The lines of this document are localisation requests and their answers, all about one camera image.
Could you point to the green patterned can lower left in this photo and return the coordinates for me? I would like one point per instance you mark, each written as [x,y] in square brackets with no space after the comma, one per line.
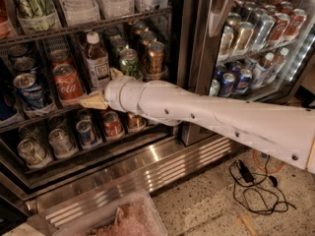
[32,152]

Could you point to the red cola can front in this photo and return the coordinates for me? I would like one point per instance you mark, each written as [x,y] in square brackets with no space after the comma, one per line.
[67,81]

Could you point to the red cola can behind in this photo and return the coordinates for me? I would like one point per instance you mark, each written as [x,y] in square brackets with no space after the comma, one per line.
[60,56]

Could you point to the blue pepsi can right fridge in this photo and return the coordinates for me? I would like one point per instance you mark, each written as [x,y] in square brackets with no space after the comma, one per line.
[226,84]
[243,80]

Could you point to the silver can lower shelf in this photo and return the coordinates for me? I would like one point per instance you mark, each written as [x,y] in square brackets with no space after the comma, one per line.
[61,143]

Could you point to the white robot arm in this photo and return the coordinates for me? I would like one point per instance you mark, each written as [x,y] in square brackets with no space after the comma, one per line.
[284,132]

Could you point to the black power adapter with cable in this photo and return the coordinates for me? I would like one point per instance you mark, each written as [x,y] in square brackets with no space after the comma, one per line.
[258,193]

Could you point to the clear bin with pink wrap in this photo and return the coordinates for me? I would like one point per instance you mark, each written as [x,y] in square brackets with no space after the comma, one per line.
[132,215]

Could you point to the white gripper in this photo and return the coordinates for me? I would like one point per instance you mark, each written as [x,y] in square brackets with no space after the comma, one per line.
[115,93]

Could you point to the gold can front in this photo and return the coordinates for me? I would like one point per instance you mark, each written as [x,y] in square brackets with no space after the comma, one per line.
[155,58]

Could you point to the green can front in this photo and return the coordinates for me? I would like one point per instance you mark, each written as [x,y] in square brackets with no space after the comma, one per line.
[129,63]

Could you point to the tea bottle white cap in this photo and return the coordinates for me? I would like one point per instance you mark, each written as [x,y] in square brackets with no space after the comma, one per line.
[97,61]

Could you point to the blue pepsi can middle shelf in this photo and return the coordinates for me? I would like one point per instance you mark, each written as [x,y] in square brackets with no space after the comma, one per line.
[30,90]

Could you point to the green striped cans top shelf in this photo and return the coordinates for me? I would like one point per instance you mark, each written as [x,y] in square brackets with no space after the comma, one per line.
[33,9]

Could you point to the glass fridge door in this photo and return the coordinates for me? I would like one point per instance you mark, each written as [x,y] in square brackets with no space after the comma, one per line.
[278,86]

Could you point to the blue can lower shelf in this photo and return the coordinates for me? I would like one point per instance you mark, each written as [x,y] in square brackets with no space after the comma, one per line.
[86,132]

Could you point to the gold can lower shelf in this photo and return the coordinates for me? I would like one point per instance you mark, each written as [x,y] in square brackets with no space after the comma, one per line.
[135,122]

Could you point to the red cola can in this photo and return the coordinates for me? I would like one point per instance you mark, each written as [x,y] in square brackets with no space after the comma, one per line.
[60,56]
[67,81]

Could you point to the red can lower shelf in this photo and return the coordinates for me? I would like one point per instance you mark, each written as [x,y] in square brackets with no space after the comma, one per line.
[111,124]

